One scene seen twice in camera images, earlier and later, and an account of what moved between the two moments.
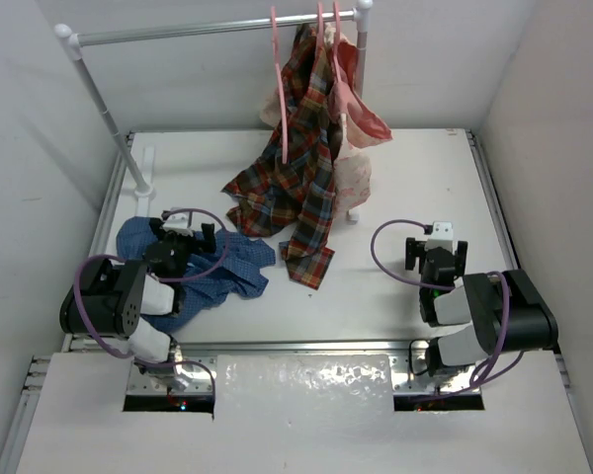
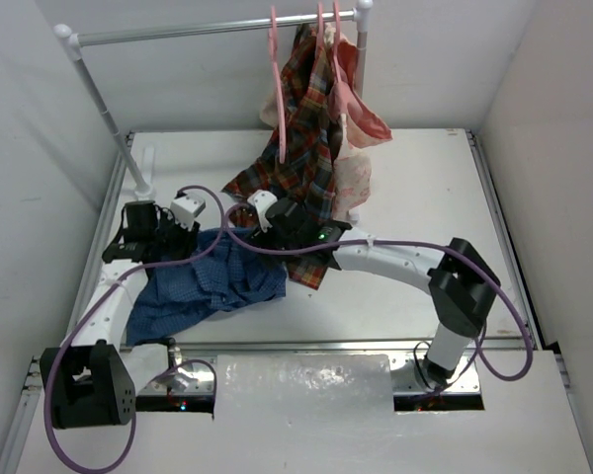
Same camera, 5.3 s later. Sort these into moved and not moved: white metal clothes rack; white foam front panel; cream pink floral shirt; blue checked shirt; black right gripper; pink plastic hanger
Moved: black right gripper; blue checked shirt
Not moved: white foam front panel; white metal clothes rack; pink plastic hanger; cream pink floral shirt
